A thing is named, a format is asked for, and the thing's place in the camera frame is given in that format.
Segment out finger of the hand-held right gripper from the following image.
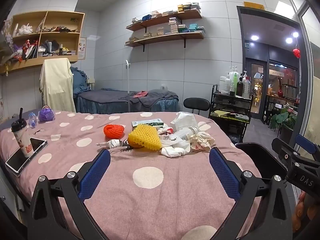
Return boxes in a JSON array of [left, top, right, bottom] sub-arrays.
[[294, 134, 320, 165], [271, 137, 302, 167]]

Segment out printed paper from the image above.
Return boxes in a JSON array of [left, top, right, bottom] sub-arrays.
[[190, 131, 215, 153]]

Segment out person's right hand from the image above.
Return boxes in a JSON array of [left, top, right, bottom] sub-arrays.
[[292, 192, 320, 233]]

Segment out green drink carton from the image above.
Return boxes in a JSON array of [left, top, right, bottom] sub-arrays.
[[132, 119, 164, 128]]

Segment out purple drawstring bag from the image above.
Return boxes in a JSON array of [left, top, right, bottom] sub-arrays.
[[38, 106, 55, 123]]

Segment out wooden wall shelf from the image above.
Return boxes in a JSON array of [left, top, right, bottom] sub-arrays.
[[126, 9, 202, 32], [124, 31, 205, 52]]

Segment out yellow foam fruit net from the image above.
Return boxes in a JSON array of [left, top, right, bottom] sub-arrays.
[[128, 124, 162, 151]]

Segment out cream cloth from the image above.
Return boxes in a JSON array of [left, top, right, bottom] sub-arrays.
[[40, 58, 76, 113]]

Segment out grey blanket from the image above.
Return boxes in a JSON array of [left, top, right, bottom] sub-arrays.
[[120, 89, 179, 107]]

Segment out translucent white plastic bag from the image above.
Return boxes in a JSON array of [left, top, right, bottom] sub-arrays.
[[171, 112, 199, 130]]

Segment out green potted plant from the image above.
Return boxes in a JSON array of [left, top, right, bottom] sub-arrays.
[[270, 106, 298, 133]]

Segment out clear pump bottle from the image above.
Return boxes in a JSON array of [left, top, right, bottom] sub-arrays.
[[242, 70, 252, 98]]

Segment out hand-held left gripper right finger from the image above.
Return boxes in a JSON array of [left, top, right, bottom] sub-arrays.
[[209, 147, 293, 240]]

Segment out red foam fruit net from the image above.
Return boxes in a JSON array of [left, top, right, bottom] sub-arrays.
[[104, 124, 125, 138]]

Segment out pink polka-dot bedsheet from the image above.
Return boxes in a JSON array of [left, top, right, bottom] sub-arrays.
[[0, 110, 263, 240]]

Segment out black pump bottle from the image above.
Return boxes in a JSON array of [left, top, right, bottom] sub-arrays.
[[236, 74, 244, 97]]

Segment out wall poster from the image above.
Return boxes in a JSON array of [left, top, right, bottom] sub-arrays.
[[78, 37, 87, 60]]

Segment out black trash bin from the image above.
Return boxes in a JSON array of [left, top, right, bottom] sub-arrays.
[[234, 142, 290, 188]]

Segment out tablet with clear case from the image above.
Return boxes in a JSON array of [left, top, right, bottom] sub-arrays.
[[5, 137, 48, 177]]

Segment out black metal trolley cart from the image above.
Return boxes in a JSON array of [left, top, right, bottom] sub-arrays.
[[209, 84, 253, 143]]

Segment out row of stacked small boxes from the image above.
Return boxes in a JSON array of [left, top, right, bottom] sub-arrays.
[[131, 2, 202, 27]]

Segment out green bottle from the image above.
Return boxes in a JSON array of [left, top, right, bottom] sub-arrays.
[[230, 71, 240, 97]]

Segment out red hanging ornament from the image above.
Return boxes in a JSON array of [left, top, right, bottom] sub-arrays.
[[293, 34, 302, 58]]

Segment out wooden wall shelves with boxes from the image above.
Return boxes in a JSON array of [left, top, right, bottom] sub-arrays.
[[128, 17, 205, 43]]

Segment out black round stool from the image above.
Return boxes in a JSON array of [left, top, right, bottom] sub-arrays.
[[183, 97, 210, 117]]

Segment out milk tea cup with straw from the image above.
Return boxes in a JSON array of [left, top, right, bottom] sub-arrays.
[[11, 108, 34, 158]]

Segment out clear plastic bottle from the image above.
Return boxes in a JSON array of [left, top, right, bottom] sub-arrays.
[[172, 126, 200, 143]]

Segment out white pump bottle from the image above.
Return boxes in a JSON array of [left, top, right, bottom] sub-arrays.
[[224, 72, 232, 95]]

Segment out white wrapper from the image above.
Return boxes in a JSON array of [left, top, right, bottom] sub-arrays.
[[96, 139, 130, 150]]

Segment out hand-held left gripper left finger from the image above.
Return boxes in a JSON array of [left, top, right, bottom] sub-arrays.
[[27, 149, 112, 240]]

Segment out wooden wall cabinet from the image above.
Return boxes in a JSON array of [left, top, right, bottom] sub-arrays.
[[0, 10, 85, 74]]

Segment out blue massage bed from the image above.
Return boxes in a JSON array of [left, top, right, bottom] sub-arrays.
[[75, 87, 179, 114]]

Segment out blue cloth pile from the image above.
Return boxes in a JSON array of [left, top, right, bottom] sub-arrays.
[[71, 66, 94, 96]]

